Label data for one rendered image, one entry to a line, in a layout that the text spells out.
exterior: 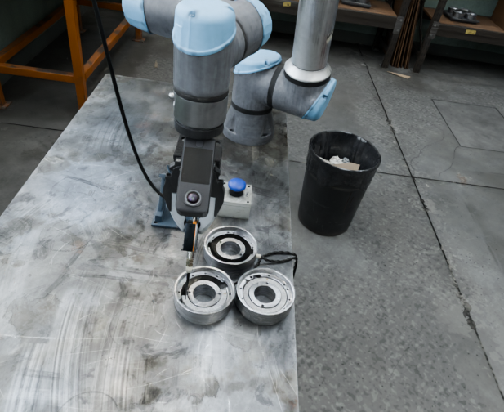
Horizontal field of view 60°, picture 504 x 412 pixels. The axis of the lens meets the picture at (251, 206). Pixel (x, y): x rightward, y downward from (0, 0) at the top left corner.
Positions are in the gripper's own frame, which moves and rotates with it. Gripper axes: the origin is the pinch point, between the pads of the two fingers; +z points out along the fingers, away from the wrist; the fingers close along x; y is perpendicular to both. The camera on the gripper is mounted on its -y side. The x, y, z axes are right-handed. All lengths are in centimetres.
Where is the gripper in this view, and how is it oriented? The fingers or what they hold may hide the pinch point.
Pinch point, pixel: (192, 229)
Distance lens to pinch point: 73.8
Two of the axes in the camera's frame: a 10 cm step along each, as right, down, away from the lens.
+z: -1.3, 7.6, 6.4
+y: 0.3, -6.4, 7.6
